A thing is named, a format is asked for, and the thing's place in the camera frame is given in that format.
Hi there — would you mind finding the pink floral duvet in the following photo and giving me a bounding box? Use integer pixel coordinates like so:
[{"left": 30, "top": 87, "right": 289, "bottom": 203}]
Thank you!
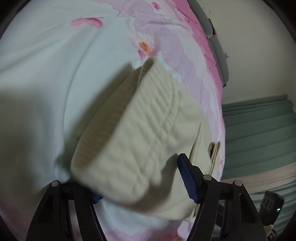
[{"left": 0, "top": 0, "right": 226, "bottom": 241}]

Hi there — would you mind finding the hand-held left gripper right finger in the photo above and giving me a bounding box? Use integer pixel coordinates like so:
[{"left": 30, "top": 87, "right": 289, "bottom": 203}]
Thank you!
[{"left": 177, "top": 153, "right": 267, "bottom": 241}]

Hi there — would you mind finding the green curtain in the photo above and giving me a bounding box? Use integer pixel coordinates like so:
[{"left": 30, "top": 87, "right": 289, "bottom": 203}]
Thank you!
[{"left": 221, "top": 95, "right": 296, "bottom": 229}]

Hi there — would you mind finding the cream knitted sweater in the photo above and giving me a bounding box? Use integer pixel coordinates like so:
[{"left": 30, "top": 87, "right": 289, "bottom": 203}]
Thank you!
[{"left": 70, "top": 58, "right": 222, "bottom": 221}]

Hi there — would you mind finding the beige curtain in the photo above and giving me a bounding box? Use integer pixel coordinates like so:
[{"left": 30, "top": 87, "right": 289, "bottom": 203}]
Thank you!
[{"left": 221, "top": 162, "right": 296, "bottom": 194}]

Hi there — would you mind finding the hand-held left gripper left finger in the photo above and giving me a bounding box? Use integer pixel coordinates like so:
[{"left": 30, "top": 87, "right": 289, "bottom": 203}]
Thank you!
[{"left": 25, "top": 180, "right": 103, "bottom": 241}]

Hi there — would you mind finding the grey padded headboard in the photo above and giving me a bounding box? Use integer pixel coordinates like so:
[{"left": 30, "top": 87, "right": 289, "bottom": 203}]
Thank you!
[{"left": 188, "top": 0, "right": 230, "bottom": 88}]

